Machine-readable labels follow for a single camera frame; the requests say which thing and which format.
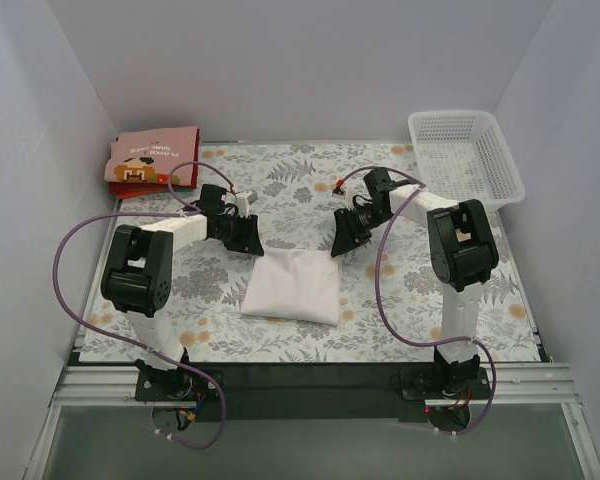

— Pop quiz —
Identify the white t shirt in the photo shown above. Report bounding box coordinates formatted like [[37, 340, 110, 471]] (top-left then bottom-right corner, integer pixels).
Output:
[[241, 248, 341, 327]]

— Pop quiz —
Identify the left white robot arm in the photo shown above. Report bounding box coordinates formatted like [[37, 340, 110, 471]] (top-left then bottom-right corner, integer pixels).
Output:
[[101, 184, 264, 400]]

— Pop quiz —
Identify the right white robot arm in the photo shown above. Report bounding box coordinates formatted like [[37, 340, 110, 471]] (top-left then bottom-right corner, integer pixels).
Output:
[[331, 167, 499, 398]]

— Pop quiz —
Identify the floral patterned table mat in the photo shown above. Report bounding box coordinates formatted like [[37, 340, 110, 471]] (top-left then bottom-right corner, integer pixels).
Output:
[[79, 142, 539, 364]]

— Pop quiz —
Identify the white plastic mesh basket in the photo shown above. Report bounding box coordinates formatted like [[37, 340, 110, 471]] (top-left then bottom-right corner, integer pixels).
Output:
[[408, 110, 525, 211]]

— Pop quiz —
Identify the folded pink printed t shirt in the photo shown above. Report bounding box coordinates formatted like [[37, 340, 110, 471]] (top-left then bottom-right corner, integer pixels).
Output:
[[103, 127, 201, 187]]

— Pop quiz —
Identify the folded red t shirt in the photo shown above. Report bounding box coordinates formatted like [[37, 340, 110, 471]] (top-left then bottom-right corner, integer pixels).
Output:
[[108, 128, 202, 200]]

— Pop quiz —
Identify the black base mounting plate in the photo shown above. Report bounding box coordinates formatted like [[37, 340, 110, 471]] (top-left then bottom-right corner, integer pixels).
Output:
[[134, 360, 491, 428]]

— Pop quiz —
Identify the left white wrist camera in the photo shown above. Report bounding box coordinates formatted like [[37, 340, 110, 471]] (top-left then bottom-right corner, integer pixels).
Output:
[[234, 190, 257, 218]]

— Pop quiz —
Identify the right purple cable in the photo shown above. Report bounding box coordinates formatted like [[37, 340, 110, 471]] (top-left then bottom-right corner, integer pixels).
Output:
[[332, 166, 496, 437]]

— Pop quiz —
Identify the purple cable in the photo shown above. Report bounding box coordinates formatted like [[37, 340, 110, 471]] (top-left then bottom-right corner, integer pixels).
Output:
[[332, 166, 496, 437], [52, 162, 241, 450]]

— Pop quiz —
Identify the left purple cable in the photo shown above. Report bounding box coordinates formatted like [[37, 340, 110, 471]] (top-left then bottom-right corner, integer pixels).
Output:
[[52, 162, 241, 450]]

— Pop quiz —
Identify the aluminium extrusion rail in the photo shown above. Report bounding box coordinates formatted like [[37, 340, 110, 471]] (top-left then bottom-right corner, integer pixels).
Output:
[[25, 363, 600, 479]]

